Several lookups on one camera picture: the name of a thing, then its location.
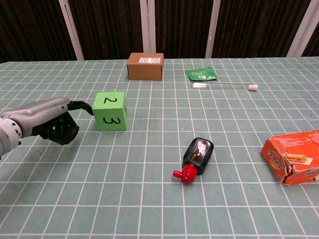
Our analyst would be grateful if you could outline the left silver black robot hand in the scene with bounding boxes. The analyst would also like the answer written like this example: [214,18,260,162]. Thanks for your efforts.
[0,97,94,146]

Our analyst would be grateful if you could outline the dark ribbed backdrop curtain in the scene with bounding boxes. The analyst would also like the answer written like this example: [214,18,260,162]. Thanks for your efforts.
[0,0,319,63]

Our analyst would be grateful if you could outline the green white grid tablecloth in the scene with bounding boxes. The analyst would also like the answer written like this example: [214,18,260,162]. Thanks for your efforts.
[0,56,319,239]

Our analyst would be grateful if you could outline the white thin stick tool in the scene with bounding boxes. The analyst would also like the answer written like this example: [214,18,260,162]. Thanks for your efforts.
[190,82,259,92]

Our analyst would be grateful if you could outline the torn orange carton box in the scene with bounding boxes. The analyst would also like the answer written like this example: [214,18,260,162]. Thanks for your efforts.
[260,129,319,186]

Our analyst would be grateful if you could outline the green numbered foam cube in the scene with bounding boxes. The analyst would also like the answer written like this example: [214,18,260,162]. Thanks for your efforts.
[92,91,129,132]

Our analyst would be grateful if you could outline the green foil packet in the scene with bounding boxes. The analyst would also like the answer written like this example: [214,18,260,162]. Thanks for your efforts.
[184,66,217,82]

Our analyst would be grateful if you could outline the white frame post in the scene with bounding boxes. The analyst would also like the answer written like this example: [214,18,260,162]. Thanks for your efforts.
[205,0,222,59]
[286,0,319,58]
[59,0,85,61]
[147,0,157,54]
[140,0,150,54]

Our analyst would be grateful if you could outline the black bottle red cap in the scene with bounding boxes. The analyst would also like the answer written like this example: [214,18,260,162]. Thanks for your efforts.
[172,137,215,185]

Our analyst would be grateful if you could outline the brown cardboard box white label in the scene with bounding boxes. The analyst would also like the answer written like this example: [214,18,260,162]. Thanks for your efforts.
[127,52,164,81]

